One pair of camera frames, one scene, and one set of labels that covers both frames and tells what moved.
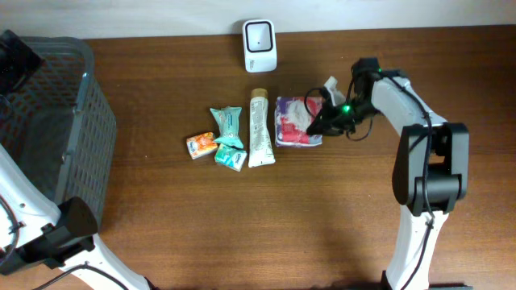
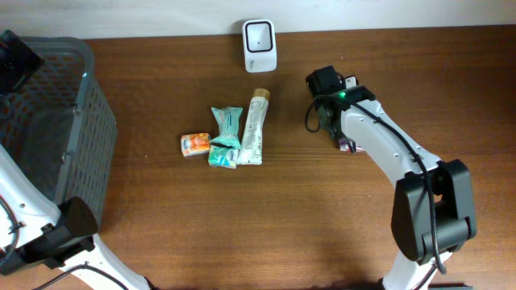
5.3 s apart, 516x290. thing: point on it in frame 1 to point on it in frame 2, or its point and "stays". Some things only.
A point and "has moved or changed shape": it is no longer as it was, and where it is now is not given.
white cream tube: (260, 147) has moved or changed shape
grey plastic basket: (58, 128) stays
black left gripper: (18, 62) stays
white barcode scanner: (260, 45) stays
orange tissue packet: (201, 145) has moved or changed shape
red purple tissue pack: (293, 115) to (344, 146)
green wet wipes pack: (228, 119) stays
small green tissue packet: (230, 152) has moved or changed shape
